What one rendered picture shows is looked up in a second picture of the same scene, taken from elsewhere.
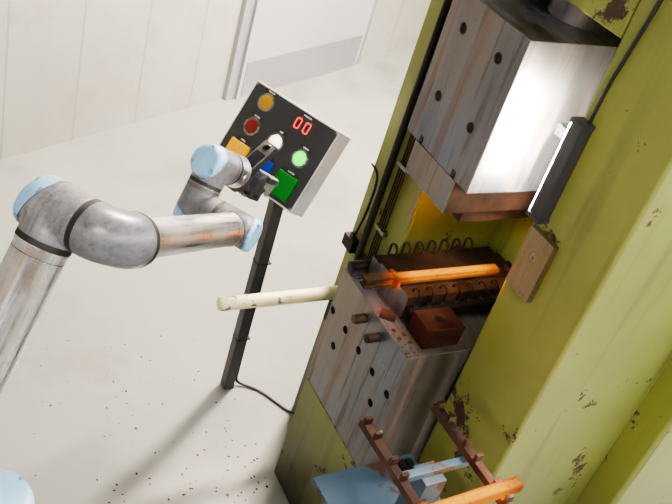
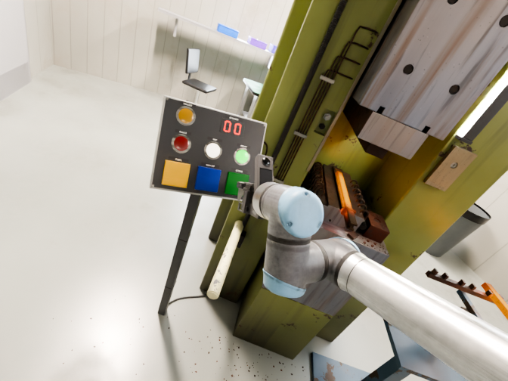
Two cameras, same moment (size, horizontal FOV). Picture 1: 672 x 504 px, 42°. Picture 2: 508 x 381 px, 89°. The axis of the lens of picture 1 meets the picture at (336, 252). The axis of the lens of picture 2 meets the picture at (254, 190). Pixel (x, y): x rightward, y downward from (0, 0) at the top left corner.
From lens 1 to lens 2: 2.11 m
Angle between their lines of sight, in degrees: 46
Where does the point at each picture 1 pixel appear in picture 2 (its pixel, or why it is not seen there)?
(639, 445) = not seen: hidden behind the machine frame
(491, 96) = (489, 58)
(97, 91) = not seen: outside the picture
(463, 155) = (442, 113)
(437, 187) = (404, 142)
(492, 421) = (401, 253)
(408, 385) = not seen: hidden behind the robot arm
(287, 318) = (147, 244)
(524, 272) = (445, 175)
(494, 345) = (404, 218)
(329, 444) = (296, 312)
